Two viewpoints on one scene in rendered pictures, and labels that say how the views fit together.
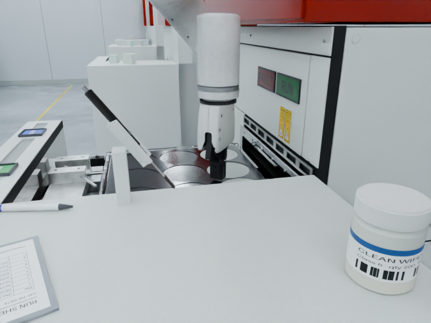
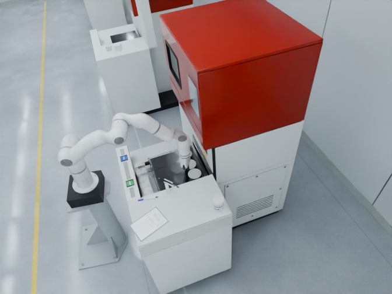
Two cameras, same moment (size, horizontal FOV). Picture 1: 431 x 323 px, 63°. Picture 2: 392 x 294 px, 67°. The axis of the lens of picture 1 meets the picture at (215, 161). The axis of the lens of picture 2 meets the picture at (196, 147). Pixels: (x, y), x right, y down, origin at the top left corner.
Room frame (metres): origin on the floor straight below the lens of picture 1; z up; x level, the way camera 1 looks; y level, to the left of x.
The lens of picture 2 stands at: (-0.73, -0.04, 2.63)
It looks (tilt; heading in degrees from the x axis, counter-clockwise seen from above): 46 degrees down; 358
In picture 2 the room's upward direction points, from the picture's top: 6 degrees counter-clockwise
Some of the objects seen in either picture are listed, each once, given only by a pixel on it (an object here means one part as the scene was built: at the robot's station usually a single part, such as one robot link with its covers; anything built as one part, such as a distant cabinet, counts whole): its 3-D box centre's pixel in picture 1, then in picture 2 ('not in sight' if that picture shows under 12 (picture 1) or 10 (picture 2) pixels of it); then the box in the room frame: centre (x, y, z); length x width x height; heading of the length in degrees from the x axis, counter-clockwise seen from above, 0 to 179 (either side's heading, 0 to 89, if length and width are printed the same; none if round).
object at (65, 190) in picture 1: (64, 200); (144, 182); (0.69, 0.33, 0.87); 0.36 x 0.08 x 0.03; 13
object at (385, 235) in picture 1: (385, 236); (218, 203); (0.32, -0.18, 1.01); 0.07 x 0.07 x 0.10
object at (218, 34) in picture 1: (217, 49); (183, 144); (0.72, 0.00, 1.18); 0.09 x 0.08 x 0.13; 4
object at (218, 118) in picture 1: (218, 122); (185, 158); (0.72, -0.01, 1.03); 0.10 x 0.07 x 0.11; 157
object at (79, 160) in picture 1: (73, 162); (139, 165); (0.84, 0.36, 0.89); 0.08 x 0.03 x 0.03; 103
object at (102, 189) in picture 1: (103, 181); (154, 175); (0.72, 0.25, 0.90); 0.38 x 0.01 x 0.01; 13
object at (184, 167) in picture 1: (184, 173); (177, 167); (0.76, 0.07, 0.90); 0.34 x 0.34 x 0.01; 13
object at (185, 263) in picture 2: not in sight; (174, 214); (0.66, 0.16, 0.41); 0.97 x 0.64 x 0.82; 13
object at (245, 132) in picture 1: (267, 165); (201, 158); (0.82, -0.13, 0.89); 0.44 x 0.02 x 0.10; 13
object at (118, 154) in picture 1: (131, 159); (169, 185); (0.50, 0.13, 1.03); 0.06 x 0.04 x 0.13; 103
